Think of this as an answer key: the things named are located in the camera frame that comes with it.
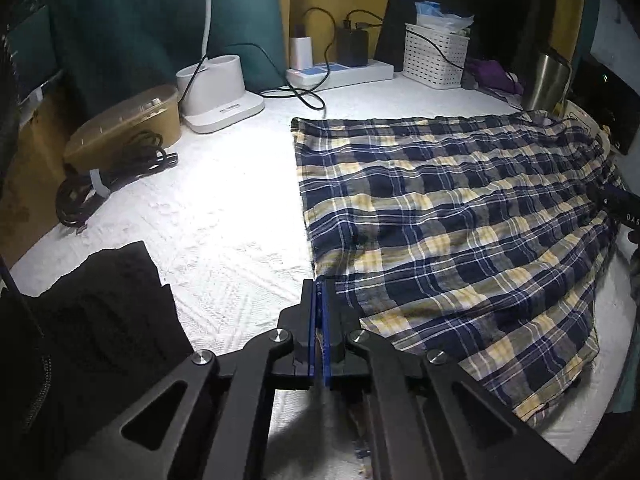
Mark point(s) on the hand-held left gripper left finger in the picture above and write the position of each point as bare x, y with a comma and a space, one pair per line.
312, 310

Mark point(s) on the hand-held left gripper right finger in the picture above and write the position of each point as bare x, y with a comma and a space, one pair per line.
326, 320

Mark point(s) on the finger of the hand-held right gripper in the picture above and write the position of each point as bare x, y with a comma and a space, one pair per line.
600, 194

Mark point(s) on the navy yellow plaid shirt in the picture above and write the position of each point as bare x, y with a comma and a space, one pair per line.
450, 210

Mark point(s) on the cream cartoon print mug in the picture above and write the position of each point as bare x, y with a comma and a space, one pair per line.
582, 115

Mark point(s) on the black monitor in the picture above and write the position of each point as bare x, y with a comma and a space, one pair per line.
615, 110

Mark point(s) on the steel tumbler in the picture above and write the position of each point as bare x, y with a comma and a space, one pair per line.
545, 80

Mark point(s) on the purple cloth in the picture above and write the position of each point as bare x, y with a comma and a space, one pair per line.
490, 72

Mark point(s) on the white plastic basket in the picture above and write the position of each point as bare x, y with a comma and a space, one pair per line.
430, 67

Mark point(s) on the black cloth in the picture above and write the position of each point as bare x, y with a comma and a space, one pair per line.
100, 310

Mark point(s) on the white desk lamp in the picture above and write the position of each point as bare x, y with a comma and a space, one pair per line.
220, 105

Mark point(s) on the blue clear plastic bag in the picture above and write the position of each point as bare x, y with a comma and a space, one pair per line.
440, 17

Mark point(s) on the white power strip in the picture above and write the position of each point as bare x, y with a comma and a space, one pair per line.
350, 72

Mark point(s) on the white charger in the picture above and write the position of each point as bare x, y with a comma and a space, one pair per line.
302, 52

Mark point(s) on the brown lidded food container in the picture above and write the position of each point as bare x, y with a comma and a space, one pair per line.
125, 120

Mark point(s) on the black charger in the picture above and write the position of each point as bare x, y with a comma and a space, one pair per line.
352, 45

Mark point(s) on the thin black rod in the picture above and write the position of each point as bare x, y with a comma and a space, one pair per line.
22, 305

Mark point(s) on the brown cardboard box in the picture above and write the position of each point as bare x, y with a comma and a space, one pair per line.
30, 170

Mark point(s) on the teal curtain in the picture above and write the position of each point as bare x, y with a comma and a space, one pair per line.
140, 20

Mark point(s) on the black tablet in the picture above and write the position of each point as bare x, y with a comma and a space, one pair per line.
35, 50

